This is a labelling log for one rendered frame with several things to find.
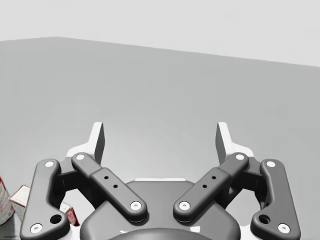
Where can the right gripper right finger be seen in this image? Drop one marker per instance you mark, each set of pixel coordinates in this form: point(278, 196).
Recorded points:
point(277, 190)

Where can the red and white can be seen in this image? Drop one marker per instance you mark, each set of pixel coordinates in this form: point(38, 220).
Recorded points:
point(3, 200)

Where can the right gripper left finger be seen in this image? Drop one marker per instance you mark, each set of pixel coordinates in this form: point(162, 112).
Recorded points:
point(42, 190)

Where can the red and white carton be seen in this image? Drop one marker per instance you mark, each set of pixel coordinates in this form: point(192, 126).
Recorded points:
point(20, 196)

